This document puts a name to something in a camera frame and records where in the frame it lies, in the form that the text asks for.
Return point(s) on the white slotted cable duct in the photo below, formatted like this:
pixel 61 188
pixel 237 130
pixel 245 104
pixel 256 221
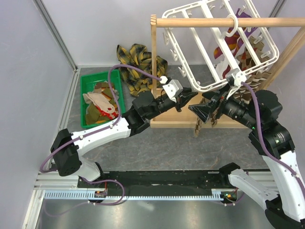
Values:
pixel 95 195

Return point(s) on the yellow plaid cloth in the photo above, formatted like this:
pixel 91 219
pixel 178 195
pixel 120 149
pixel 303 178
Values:
pixel 138 56

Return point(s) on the wooden hanger stand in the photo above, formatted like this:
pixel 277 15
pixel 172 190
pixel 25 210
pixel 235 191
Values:
pixel 186 119

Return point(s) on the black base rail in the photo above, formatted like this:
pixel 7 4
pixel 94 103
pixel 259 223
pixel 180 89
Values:
pixel 170 181

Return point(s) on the white plastic sock hanger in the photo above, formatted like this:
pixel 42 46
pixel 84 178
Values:
pixel 261 61

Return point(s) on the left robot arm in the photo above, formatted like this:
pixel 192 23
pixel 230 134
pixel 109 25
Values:
pixel 68 148

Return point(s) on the beige red snowman sock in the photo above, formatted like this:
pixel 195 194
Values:
pixel 101 107

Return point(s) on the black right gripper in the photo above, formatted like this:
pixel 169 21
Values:
pixel 204 110

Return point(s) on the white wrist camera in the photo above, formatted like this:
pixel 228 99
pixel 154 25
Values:
pixel 172 87
pixel 235 78

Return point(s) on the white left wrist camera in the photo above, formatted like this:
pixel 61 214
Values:
pixel 172 87

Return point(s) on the green plastic bin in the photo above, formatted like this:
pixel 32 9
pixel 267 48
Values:
pixel 87 83

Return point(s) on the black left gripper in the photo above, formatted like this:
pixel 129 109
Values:
pixel 184 98

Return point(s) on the beige brown argyle sock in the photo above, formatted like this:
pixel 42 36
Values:
pixel 198 126
pixel 215 116

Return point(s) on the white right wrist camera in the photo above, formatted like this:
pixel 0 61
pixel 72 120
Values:
pixel 235 78

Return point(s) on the brown white striped sock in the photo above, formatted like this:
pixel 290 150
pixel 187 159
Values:
pixel 254 81

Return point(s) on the olive brown patterned sock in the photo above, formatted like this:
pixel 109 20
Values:
pixel 102 87

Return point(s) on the aluminium corner profile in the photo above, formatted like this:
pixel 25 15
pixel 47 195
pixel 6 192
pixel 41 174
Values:
pixel 54 31

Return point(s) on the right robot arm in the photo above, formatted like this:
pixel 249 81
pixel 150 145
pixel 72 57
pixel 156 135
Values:
pixel 284 208

